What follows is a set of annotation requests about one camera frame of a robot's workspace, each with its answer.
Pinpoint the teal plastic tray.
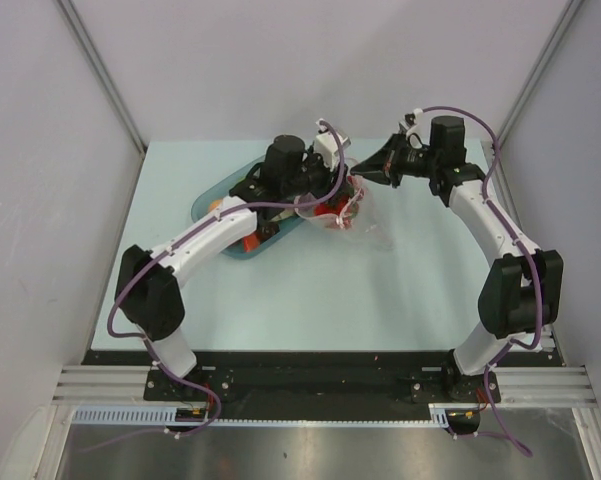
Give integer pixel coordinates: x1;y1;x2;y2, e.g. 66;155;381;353
191;156;303;260

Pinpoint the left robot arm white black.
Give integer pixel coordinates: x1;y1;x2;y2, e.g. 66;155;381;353
112;126;352;400

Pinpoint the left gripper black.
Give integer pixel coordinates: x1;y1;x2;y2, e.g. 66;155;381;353
281;144;351;205

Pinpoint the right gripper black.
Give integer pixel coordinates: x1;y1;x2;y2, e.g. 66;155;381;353
351;131;439;189

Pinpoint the aluminium frame post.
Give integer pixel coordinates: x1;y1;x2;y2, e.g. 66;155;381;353
489;0;586;151
53;0;148;159

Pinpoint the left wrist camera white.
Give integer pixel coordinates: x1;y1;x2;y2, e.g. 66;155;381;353
313;118;351;172

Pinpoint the left aluminium frame post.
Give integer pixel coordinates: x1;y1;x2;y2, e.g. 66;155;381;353
53;0;148;159

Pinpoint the red cherry tomato bunch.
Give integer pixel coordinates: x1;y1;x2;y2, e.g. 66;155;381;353
310;187;364;230

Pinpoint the clear zip top bag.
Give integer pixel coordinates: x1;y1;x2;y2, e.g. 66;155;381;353
295;173;394;250

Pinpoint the light blue cable duct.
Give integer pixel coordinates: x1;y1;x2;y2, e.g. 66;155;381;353
72;404;481;428

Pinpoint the right aluminium frame post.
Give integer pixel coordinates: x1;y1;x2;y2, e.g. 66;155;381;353
489;0;586;151

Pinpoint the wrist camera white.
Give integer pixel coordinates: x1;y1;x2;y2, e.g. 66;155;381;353
313;118;351;172
399;108;424;149

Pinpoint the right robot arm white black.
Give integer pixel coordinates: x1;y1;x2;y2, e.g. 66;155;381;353
351;107;564;401

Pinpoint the aluminium rail front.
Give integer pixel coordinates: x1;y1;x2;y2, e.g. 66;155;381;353
53;366;598;408

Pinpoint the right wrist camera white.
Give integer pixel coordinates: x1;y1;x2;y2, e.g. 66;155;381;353
399;108;424;149

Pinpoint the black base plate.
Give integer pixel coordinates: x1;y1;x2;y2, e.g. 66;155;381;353
82;350;559;420

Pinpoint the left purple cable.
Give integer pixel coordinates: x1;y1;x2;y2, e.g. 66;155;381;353
77;118;349;454

